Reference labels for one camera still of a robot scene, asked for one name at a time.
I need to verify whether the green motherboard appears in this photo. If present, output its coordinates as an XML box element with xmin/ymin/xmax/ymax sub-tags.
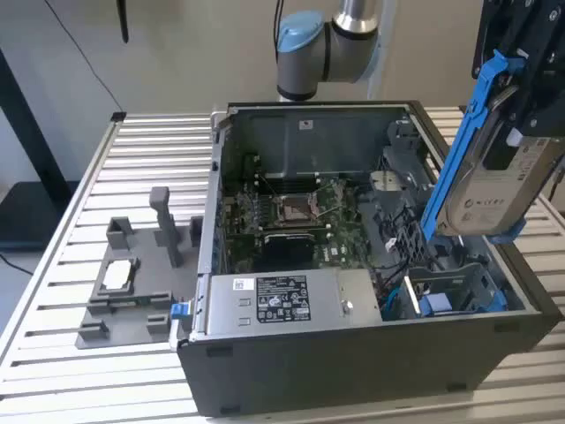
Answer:
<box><xmin>220</xmin><ymin>171</ymin><xmax>380</xmax><ymax>275</ymax></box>

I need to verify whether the black hanging rod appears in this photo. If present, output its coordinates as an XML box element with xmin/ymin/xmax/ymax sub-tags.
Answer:
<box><xmin>115</xmin><ymin>0</ymin><xmax>130</xmax><ymax>44</ymax></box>

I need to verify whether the thin black cable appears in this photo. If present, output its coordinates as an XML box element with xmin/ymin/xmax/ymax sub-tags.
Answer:
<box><xmin>43</xmin><ymin>0</ymin><xmax>124</xmax><ymax>117</ymax></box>

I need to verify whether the silver power supply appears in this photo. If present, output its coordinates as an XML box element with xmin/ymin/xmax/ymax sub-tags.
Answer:
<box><xmin>205</xmin><ymin>269</ymin><xmax>383</xmax><ymax>337</ymax></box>

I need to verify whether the grey part rack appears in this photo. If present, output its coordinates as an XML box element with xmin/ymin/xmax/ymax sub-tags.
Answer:
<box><xmin>75</xmin><ymin>185</ymin><xmax>204</xmax><ymax>352</ymax></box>

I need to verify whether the black RAM slot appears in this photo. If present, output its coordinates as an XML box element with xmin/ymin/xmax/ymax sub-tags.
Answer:
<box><xmin>262</xmin><ymin>250</ymin><xmax>320</xmax><ymax>262</ymax></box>
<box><xmin>263</xmin><ymin>241</ymin><xmax>320</xmax><ymax>254</ymax></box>
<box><xmin>262</xmin><ymin>259</ymin><xmax>319</xmax><ymax>271</ymax></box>
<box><xmin>263</xmin><ymin>232</ymin><xmax>320</xmax><ymax>244</ymax></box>

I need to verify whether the hard disk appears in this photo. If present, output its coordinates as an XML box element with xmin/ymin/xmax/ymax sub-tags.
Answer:
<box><xmin>419</xmin><ymin>49</ymin><xmax>565</xmax><ymax>246</ymax></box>

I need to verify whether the silver CPU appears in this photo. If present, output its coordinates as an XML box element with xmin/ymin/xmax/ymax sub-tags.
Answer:
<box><xmin>102</xmin><ymin>260</ymin><xmax>136</xmax><ymax>291</ymax></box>

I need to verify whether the blue wire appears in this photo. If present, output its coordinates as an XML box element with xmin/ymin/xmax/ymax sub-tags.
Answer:
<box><xmin>387</xmin><ymin>285</ymin><xmax>402</xmax><ymax>322</ymax></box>

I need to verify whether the CPU socket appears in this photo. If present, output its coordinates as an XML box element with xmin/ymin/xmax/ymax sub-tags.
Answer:
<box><xmin>273</xmin><ymin>192</ymin><xmax>321</xmax><ymax>226</ymax></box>

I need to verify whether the black wire with white label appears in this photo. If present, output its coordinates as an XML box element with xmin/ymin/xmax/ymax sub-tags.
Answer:
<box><xmin>373</xmin><ymin>220</ymin><xmax>411</xmax><ymax>266</ymax></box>

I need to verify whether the empty blue disk carrier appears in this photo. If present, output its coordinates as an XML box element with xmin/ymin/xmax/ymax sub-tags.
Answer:
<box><xmin>417</xmin><ymin>284</ymin><xmax>509</xmax><ymax>319</ymax></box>

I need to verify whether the black plastic inner bracket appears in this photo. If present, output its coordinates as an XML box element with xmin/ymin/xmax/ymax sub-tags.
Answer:
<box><xmin>357</xmin><ymin>118</ymin><xmax>442</xmax><ymax>270</ymax></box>

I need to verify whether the open grey PC case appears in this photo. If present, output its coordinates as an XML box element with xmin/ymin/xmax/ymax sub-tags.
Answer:
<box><xmin>169</xmin><ymin>100</ymin><xmax>562</xmax><ymax>419</ymax></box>

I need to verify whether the black monitor stand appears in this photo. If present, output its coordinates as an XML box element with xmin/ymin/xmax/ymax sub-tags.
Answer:
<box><xmin>0</xmin><ymin>48</ymin><xmax>76</xmax><ymax>254</ymax></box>

